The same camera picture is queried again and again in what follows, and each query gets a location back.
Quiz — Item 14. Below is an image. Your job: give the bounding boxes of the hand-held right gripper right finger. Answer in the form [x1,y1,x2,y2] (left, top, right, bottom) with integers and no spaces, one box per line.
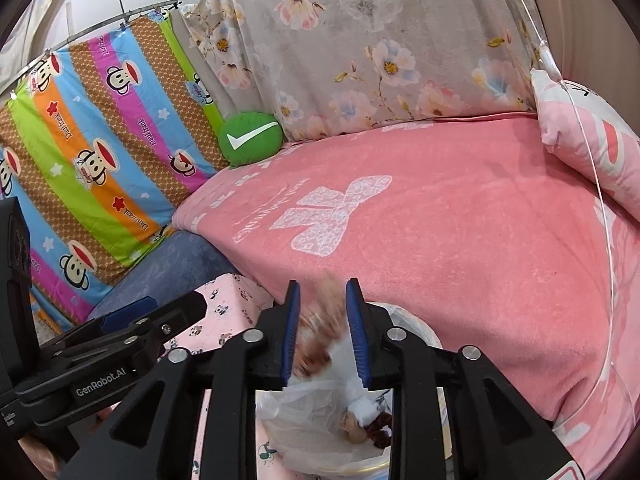
[345,277,581,480]

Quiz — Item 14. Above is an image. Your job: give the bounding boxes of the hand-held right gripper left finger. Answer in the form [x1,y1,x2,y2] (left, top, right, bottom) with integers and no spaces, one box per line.
[60,280,303,480]

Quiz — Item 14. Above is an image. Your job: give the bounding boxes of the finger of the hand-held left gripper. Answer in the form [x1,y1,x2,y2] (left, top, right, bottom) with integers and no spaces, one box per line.
[119,291,210,362]
[35,297,157,350]

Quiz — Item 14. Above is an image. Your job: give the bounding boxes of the beige scrunchie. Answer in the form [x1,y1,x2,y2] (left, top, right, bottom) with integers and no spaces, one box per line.
[292,272,351,381]

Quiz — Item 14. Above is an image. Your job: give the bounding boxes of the white sock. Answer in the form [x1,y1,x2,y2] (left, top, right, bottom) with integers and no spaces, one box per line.
[349,394,385,422]

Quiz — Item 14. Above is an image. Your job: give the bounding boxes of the tan cloth piece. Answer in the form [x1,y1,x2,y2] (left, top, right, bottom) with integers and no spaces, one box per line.
[342,416,366,445]

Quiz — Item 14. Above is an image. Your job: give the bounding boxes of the dark red scrunchie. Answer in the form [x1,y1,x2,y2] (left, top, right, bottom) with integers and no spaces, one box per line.
[362,412,393,447]

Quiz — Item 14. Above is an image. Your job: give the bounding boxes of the bin with white plastic liner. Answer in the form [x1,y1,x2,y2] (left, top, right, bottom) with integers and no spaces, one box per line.
[255,300,448,480]

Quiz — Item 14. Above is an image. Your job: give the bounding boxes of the pink panda print tablecloth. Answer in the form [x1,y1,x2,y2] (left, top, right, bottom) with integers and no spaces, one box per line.
[160,272,281,480]

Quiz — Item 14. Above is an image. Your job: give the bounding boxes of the blue cushion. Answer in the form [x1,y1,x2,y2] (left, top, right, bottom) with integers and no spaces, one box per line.
[87,230,236,323]

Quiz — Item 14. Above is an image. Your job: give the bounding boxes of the pink bow print blanket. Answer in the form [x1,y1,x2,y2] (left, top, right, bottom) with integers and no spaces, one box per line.
[171,115,640,480]

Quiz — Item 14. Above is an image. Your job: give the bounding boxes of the striped monkey print blanket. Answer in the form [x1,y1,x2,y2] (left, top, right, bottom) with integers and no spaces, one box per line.
[0,7,228,326]

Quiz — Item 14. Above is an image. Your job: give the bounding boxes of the green round pillow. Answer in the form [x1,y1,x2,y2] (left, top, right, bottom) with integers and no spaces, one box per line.
[217,112,285,168]

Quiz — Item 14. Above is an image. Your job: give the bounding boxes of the metal rod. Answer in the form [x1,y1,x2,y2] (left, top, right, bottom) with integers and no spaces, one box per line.
[0,0,181,100]

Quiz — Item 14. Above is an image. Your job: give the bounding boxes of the white hanging cloth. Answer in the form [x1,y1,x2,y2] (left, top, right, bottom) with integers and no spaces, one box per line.
[10,0,67,81]

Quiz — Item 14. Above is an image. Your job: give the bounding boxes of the pink and white pillow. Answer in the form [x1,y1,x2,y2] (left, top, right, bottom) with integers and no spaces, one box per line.
[530,67,640,221]

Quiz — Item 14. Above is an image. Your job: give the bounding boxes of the grey floral sheet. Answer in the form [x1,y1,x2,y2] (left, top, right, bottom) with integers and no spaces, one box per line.
[180,0,538,141]

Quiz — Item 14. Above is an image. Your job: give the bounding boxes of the white cable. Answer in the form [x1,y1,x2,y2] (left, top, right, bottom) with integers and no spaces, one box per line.
[487,0,618,428]

